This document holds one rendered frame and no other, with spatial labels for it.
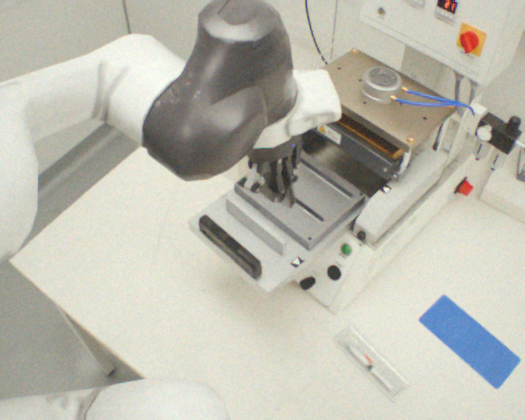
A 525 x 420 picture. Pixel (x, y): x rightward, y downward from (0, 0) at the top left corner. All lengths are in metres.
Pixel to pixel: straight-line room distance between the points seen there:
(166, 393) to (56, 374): 1.53
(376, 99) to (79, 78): 0.67
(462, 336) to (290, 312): 0.38
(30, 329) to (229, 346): 1.18
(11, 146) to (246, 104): 0.22
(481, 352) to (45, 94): 0.99
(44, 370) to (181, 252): 0.97
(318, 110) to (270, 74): 0.11
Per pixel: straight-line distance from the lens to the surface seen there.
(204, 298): 1.14
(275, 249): 0.93
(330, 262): 1.08
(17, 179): 0.35
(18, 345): 2.11
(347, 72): 1.10
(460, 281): 1.24
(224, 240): 0.91
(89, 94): 0.51
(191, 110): 0.46
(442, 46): 1.09
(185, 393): 0.48
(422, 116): 1.03
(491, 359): 1.18
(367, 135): 1.03
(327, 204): 0.98
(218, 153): 0.47
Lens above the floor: 1.75
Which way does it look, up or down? 51 degrees down
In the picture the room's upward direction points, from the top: straight up
